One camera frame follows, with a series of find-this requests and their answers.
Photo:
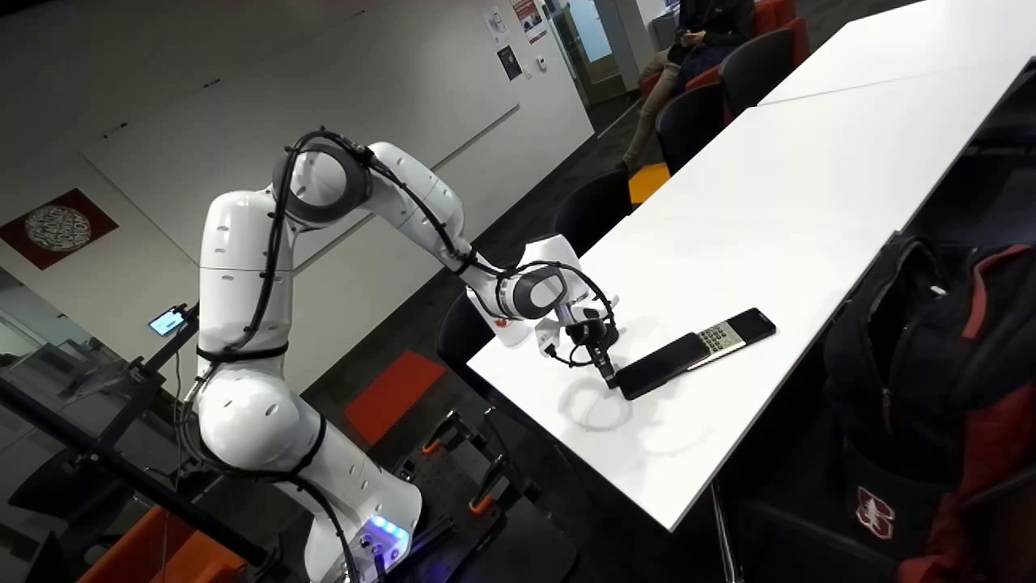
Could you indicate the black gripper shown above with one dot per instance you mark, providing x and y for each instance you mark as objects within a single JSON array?
[{"x": 593, "y": 331}]

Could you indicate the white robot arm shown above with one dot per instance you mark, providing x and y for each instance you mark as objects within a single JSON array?
[{"x": 364, "y": 518}]

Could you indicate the black slider phone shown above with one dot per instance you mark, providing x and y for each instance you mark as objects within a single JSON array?
[{"x": 693, "y": 351}]

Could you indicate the white bottle with red logo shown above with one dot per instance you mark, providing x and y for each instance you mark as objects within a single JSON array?
[{"x": 511, "y": 331}]

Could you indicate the dark office chair near table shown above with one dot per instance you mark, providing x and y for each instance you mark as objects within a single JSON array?
[{"x": 592, "y": 212}]

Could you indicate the red cushioned seat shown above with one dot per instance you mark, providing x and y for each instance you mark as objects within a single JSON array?
[{"x": 389, "y": 397}]

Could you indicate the dark chair with yellow seat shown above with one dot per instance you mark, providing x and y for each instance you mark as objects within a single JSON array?
[{"x": 681, "y": 130}]

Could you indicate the black and red backpack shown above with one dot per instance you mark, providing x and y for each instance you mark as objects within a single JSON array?
[{"x": 935, "y": 397}]

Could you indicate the black chair at far table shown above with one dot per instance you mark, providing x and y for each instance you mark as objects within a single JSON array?
[{"x": 764, "y": 63}]

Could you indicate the seated person in background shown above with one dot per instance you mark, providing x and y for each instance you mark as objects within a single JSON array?
[{"x": 703, "y": 36}]

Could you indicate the orange handled clamp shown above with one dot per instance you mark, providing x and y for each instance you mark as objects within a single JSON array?
[
  {"x": 446, "y": 432},
  {"x": 494, "y": 486}
]

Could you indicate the black camera on stand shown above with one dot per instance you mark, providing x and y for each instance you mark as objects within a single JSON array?
[{"x": 176, "y": 324}]

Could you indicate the red patterned wall poster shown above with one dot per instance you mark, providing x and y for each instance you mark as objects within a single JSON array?
[{"x": 61, "y": 227}]

